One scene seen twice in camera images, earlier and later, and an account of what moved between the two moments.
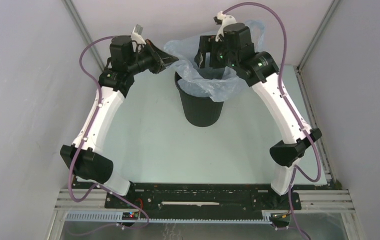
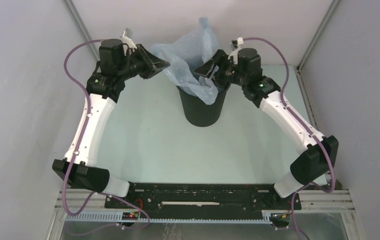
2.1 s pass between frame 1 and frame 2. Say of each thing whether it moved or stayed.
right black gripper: moved
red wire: stayed
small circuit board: stayed
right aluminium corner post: stayed
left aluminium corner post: stayed
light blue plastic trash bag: moved
